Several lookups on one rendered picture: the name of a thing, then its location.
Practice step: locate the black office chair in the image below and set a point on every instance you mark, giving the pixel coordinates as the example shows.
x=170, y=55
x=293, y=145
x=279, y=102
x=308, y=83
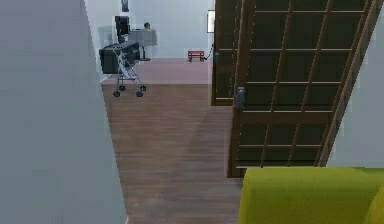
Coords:
x=122, y=26

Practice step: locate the small red bench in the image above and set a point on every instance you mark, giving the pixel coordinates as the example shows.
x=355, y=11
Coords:
x=196, y=55

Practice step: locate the small yellow-black object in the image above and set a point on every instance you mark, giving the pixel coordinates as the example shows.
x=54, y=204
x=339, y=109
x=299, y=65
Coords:
x=147, y=25

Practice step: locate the grey folding stroller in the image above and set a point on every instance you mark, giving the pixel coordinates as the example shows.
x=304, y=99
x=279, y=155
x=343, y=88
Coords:
x=126, y=75

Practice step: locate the brown panelled room door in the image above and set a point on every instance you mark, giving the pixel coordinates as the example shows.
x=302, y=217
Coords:
x=225, y=66
x=286, y=96

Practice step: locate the dark framed wall picture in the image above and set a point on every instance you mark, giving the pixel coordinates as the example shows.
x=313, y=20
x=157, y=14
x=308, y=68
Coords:
x=125, y=5

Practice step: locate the yellow-green sofa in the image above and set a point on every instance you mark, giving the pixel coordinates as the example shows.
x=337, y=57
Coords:
x=310, y=196

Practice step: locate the white framed wall picture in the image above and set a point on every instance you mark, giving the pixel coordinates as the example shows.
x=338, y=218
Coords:
x=210, y=21

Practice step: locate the grey round table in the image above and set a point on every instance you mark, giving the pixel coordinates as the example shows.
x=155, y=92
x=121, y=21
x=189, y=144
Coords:
x=143, y=37

